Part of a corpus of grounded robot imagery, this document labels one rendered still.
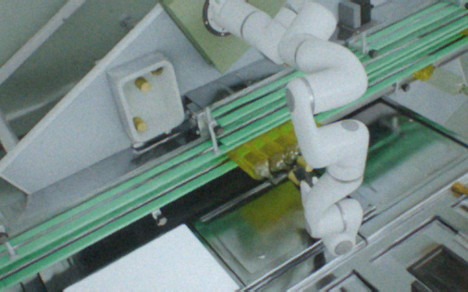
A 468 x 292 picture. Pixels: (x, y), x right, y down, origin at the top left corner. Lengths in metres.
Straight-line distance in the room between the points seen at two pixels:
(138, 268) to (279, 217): 0.44
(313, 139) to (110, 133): 0.79
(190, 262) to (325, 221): 0.45
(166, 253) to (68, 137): 0.45
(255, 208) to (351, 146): 0.63
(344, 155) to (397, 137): 0.87
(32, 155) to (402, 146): 1.20
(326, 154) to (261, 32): 0.43
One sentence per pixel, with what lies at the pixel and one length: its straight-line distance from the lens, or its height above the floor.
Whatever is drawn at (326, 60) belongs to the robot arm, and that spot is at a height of 1.36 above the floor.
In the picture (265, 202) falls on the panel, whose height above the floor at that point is 1.08.
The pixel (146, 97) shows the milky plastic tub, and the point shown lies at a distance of 1.74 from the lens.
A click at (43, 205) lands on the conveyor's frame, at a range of 1.71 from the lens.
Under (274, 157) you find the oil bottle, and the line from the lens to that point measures 1.69.
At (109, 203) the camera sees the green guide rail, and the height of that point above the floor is 0.94.
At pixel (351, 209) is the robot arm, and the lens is 1.40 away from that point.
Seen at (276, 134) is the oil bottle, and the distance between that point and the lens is 1.78.
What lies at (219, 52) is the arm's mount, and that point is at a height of 0.84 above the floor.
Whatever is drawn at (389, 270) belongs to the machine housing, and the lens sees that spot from 1.63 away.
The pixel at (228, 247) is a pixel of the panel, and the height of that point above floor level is 1.16.
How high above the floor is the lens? 2.20
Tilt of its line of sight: 45 degrees down
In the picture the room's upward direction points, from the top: 130 degrees clockwise
